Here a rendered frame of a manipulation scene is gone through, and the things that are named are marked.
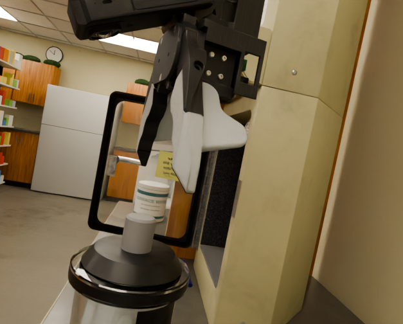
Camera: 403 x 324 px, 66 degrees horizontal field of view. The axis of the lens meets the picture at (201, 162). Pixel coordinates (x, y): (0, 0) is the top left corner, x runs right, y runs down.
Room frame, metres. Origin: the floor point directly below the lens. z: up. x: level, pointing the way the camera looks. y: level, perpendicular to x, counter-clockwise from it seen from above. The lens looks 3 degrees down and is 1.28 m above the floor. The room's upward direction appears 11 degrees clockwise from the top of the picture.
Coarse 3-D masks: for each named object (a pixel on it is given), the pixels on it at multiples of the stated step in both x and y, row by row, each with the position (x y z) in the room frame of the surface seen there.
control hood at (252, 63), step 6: (264, 30) 0.55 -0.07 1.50; (270, 30) 0.56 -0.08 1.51; (258, 36) 0.55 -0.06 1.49; (264, 36) 0.55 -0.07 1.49; (270, 36) 0.56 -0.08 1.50; (252, 60) 0.55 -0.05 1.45; (264, 60) 0.56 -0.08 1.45; (246, 66) 0.55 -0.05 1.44; (252, 66) 0.55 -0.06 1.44; (264, 66) 0.56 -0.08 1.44; (246, 72) 0.55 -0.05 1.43; (252, 72) 0.55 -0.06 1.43; (252, 78) 0.55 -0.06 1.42; (252, 84) 0.57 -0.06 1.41
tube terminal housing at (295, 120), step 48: (288, 0) 0.56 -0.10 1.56; (336, 0) 0.57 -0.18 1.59; (288, 48) 0.56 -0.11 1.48; (336, 48) 0.61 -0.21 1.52; (240, 96) 0.70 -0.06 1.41; (288, 96) 0.56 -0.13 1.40; (336, 96) 0.66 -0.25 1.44; (288, 144) 0.57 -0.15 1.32; (336, 144) 0.73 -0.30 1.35; (240, 192) 0.56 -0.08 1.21; (288, 192) 0.57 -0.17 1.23; (240, 240) 0.56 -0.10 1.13; (288, 240) 0.57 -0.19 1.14; (240, 288) 0.56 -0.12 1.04; (288, 288) 0.62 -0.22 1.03
